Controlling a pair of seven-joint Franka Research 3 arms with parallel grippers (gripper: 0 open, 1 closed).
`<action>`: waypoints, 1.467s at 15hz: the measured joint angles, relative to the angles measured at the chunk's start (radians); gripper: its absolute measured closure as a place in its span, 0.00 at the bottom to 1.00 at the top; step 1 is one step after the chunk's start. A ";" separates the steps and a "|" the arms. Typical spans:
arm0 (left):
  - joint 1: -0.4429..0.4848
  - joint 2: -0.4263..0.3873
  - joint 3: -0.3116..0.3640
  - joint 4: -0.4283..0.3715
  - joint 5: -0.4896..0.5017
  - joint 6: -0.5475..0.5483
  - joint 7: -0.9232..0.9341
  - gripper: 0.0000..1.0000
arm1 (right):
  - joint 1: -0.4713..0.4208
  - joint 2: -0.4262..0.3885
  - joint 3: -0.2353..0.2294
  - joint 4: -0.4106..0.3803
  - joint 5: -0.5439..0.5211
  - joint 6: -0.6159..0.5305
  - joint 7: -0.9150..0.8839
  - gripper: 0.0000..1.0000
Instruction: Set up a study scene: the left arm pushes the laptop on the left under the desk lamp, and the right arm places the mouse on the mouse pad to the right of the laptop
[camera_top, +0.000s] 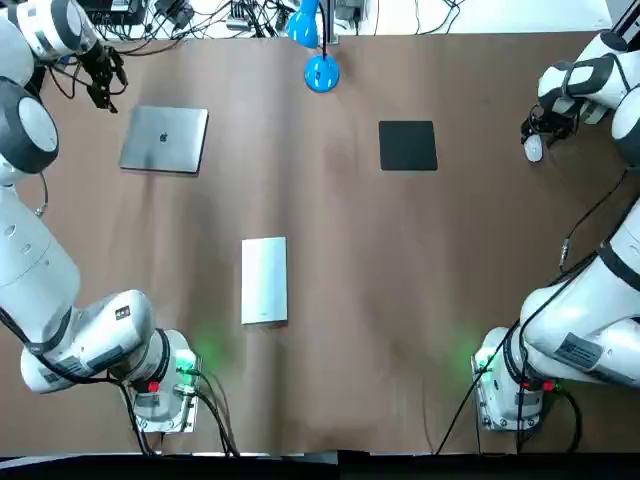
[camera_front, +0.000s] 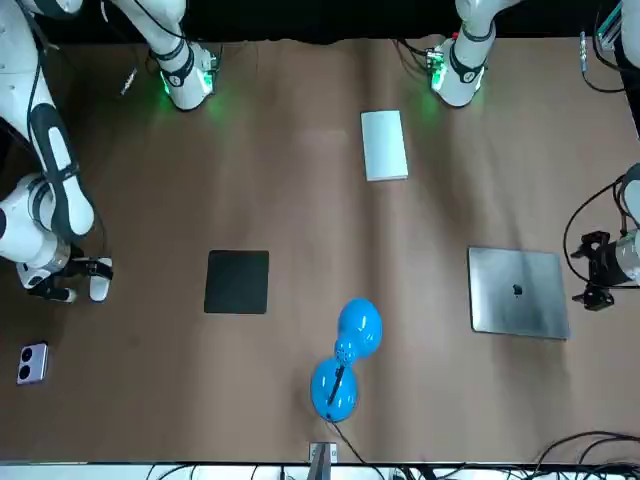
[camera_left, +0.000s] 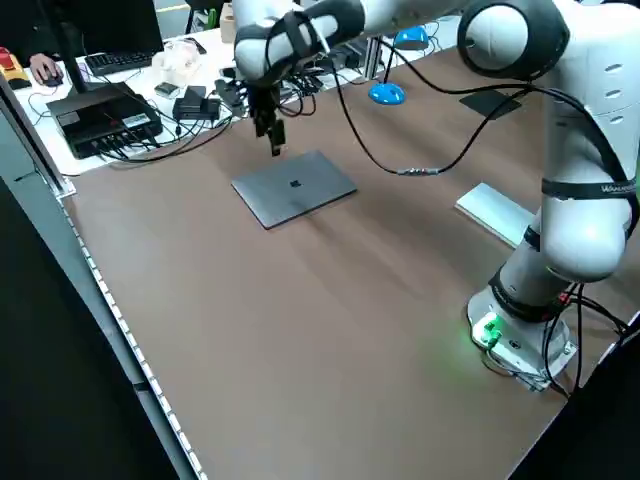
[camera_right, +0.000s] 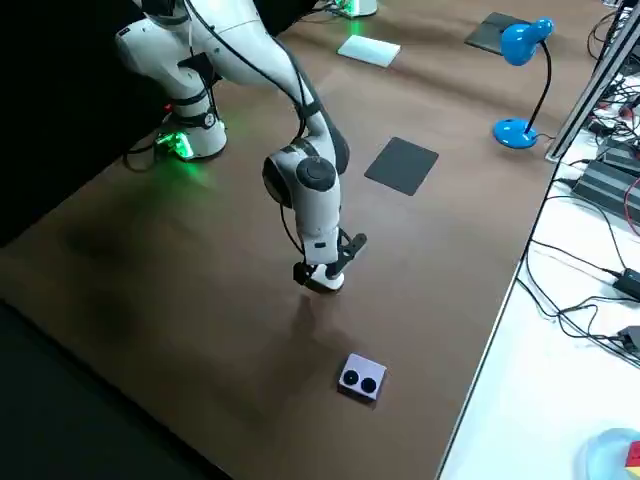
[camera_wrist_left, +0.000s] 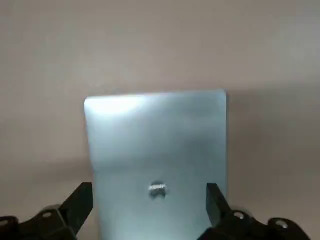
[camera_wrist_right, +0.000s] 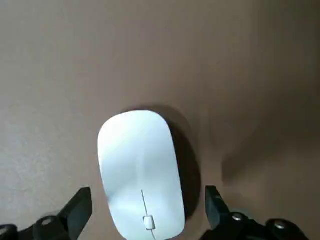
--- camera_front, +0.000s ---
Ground aluminium frame post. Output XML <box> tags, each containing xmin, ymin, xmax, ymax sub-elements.
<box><xmin>308</xmin><ymin>441</ymin><xmax>339</xmax><ymax>480</ymax></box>

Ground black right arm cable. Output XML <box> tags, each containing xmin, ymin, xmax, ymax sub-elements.
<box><xmin>27</xmin><ymin>19</ymin><xmax>139</xmax><ymax>266</ymax></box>

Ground grey laptop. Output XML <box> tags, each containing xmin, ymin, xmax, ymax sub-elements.
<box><xmin>467</xmin><ymin>245</ymin><xmax>572</xmax><ymax>342</ymax></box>

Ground blue desk lamp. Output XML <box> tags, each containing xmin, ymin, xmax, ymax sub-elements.
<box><xmin>309</xmin><ymin>297</ymin><xmax>384</xmax><ymax>422</ymax></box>

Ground white computer mouse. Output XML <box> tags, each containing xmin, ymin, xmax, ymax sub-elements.
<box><xmin>88</xmin><ymin>256</ymin><xmax>114</xmax><ymax>303</ymax></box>

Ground black mouse pad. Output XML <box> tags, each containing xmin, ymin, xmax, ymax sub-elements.
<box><xmin>203</xmin><ymin>249</ymin><xmax>271</xmax><ymax>316</ymax></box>

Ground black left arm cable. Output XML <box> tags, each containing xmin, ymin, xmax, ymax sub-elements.
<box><xmin>563</xmin><ymin>29</ymin><xmax>640</xmax><ymax>299</ymax></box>

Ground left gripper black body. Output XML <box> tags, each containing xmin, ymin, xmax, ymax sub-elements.
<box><xmin>588</xmin><ymin>238</ymin><xmax>624</xmax><ymax>287</ymax></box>

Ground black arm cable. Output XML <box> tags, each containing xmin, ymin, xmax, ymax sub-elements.
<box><xmin>563</xmin><ymin>29</ymin><xmax>640</xmax><ymax>299</ymax></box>
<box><xmin>27</xmin><ymin>19</ymin><xmax>139</xmax><ymax>266</ymax></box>

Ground purple box with two circles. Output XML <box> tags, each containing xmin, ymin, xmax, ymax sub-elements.
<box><xmin>16</xmin><ymin>341</ymin><xmax>50</xmax><ymax>387</ymax></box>

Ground black lamp cord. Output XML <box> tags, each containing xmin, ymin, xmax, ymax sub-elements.
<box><xmin>327</xmin><ymin>414</ymin><xmax>384</xmax><ymax>480</ymax></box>

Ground black backdrop cloth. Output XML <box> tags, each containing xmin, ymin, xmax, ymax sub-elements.
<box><xmin>0</xmin><ymin>0</ymin><xmax>640</xmax><ymax>49</ymax></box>

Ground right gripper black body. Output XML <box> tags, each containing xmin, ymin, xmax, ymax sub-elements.
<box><xmin>52</xmin><ymin>257</ymin><xmax>94</xmax><ymax>290</ymax></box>

